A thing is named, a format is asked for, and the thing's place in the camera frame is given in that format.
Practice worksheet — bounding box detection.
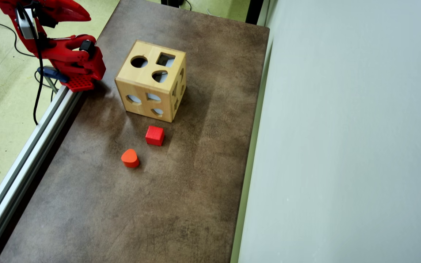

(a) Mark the black camera cable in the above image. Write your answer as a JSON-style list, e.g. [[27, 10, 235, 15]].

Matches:
[[19, 3, 45, 126]]

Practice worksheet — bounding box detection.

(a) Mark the aluminium profile rail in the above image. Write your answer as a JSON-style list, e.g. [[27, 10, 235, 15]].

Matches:
[[0, 85, 83, 263]]

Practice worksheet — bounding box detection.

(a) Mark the dark vertical post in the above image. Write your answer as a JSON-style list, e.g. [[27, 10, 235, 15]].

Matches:
[[245, 0, 266, 26]]

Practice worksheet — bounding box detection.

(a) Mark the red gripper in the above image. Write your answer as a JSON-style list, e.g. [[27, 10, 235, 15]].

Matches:
[[13, 0, 91, 28]]

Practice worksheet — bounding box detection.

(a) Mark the blue table clamp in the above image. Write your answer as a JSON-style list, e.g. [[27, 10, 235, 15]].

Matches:
[[37, 66, 69, 94]]

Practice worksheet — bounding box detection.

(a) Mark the wooden shape sorter box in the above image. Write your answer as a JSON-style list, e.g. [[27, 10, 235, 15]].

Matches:
[[114, 40, 187, 123]]

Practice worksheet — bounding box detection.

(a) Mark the orange teardrop wooden block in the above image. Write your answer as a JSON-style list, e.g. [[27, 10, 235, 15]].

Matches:
[[121, 148, 140, 168]]

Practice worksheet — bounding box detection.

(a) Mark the long black floor cable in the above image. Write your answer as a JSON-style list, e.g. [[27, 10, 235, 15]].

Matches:
[[0, 21, 38, 58]]

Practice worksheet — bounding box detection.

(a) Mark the red wooden cube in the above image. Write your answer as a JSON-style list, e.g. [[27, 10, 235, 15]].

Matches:
[[145, 126, 165, 146]]

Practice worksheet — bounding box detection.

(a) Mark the short black looped cable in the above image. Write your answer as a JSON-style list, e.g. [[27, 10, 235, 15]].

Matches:
[[34, 70, 56, 103]]

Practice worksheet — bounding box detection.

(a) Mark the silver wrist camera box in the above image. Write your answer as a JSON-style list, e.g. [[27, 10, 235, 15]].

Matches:
[[15, 7, 38, 40]]

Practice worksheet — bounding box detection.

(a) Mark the black object with cable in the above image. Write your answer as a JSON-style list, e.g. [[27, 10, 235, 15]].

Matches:
[[160, 0, 193, 11]]

